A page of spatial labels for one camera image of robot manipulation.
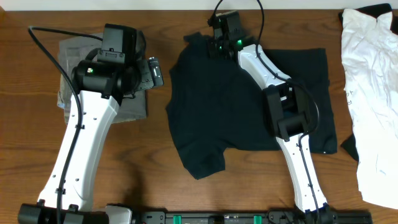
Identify black t-shirt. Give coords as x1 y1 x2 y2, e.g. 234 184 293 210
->
166 32 338 179

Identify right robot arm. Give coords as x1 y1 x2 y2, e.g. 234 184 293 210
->
208 28 336 223

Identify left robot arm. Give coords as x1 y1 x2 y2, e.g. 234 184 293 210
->
17 57 164 223

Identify folded grey khaki pants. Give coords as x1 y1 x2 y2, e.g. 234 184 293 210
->
57 34 147 123

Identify black garment under white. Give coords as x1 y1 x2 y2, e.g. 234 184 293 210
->
356 3 397 34

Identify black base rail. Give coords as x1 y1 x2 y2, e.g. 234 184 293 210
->
130 210 373 224

